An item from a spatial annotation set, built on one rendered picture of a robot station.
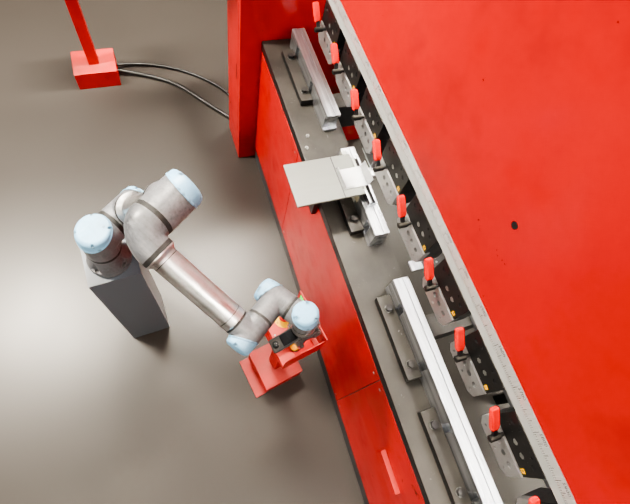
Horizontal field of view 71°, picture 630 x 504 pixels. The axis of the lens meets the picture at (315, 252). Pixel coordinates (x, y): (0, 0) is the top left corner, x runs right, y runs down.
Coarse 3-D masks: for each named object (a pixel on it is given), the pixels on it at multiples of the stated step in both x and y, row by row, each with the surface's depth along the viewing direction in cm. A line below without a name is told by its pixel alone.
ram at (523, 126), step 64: (384, 0) 117; (448, 0) 93; (512, 0) 77; (576, 0) 66; (384, 64) 124; (448, 64) 98; (512, 64) 81; (576, 64) 69; (448, 128) 103; (512, 128) 84; (576, 128) 71; (448, 192) 108; (512, 192) 88; (576, 192) 74; (448, 256) 114; (512, 256) 92; (576, 256) 76; (512, 320) 96; (576, 320) 80; (576, 384) 83; (576, 448) 86
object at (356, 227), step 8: (336, 200) 172; (344, 200) 170; (352, 200) 170; (344, 208) 168; (352, 208) 169; (344, 216) 168; (352, 224) 166; (360, 224) 167; (352, 232) 165; (360, 232) 168
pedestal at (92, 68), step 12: (72, 0) 235; (72, 12) 241; (84, 24) 249; (84, 36) 255; (84, 48) 262; (108, 48) 281; (72, 60) 272; (84, 60) 274; (96, 60) 272; (108, 60) 277; (84, 72) 270; (96, 72) 272; (108, 72) 274; (84, 84) 276; (96, 84) 279; (108, 84) 282; (120, 84) 285
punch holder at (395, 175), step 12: (384, 156) 136; (396, 156) 128; (396, 168) 130; (384, 180) 138; (396, 180) 132; (408, 180) 125; (384, 192) 140; (396, 192) 133; (408, 192) 133; (396, 204) 139
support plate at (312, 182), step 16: (320, 160) 164; (336, 160) 165; (288, 176) 159; (304, 176) 160; (320, 176) 161; (336, 176) 162; (304, 192) 157; (320, 192) 158; (336, 192) 159; (352, 192) 160
